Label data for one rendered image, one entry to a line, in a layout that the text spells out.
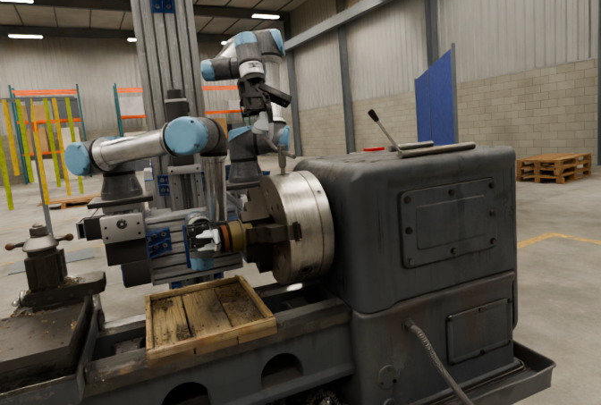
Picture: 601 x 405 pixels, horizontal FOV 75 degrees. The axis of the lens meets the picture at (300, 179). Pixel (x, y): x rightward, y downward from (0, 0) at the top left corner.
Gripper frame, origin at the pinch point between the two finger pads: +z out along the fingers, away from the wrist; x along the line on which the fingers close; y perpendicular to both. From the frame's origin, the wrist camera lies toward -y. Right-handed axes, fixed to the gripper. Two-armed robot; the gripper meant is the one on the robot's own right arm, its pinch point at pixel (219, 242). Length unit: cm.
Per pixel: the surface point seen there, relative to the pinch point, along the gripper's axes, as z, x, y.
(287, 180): 2.9, 14.7, -19.7
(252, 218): -4.0, 4.2, -10.6
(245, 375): 12.0, -31.3, -0.9
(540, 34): -622, 216, -941
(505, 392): 27, -51, -71
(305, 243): 12.3, -0.9, -19.7
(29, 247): -7.8, 5.4, 44.2
